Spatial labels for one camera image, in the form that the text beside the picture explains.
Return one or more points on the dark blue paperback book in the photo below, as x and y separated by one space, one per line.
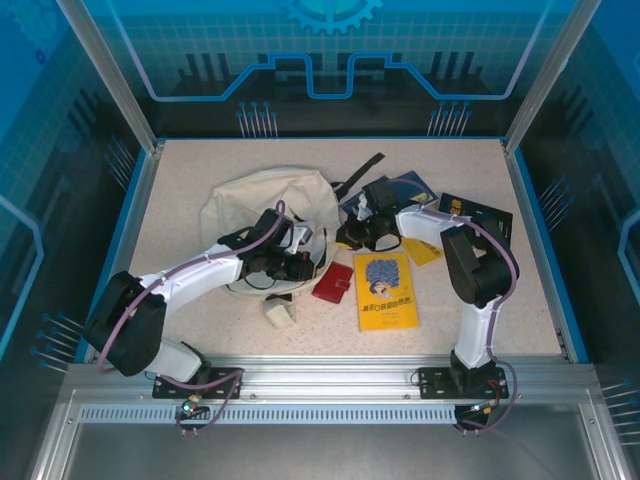
350 204

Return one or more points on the red wallet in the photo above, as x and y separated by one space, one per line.
332 282

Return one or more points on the large yellow paperback book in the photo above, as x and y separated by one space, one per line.
385 300

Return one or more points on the black book with gold title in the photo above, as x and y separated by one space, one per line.
457 205

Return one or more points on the cream canvas backpack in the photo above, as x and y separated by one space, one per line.
240 200

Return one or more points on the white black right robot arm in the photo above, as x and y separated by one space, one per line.
475 330

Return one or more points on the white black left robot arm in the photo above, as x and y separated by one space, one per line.
200 275

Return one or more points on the blue printed back panel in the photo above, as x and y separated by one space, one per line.
320 50

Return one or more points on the blue printed panel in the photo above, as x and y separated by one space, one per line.
590 175
320 50
50 175

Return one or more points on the small green-lit connector board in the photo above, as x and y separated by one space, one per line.
190 404
480 409

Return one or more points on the grey metal front tray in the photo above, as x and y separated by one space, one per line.
325 450

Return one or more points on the blue printed right side panel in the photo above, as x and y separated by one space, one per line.
590 175

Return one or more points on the blue printed left side panel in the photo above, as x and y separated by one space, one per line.
50 175

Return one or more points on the aluminium front frame rail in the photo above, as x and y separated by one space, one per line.
325 380

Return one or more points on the right table side rail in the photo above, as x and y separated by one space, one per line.
529 200

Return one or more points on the table side rail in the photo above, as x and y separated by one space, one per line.
140 200
529 200

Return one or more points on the left table side rail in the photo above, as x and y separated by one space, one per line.
140 200

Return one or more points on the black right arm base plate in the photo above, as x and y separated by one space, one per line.
430 385

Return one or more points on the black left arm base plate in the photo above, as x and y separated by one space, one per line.
167 387

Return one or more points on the aluminium right frame post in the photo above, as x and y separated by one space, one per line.
542 85

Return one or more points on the aluminium frame post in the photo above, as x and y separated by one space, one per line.
542 85
117 85

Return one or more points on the aluminium left frame post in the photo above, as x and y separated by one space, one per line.
117 85

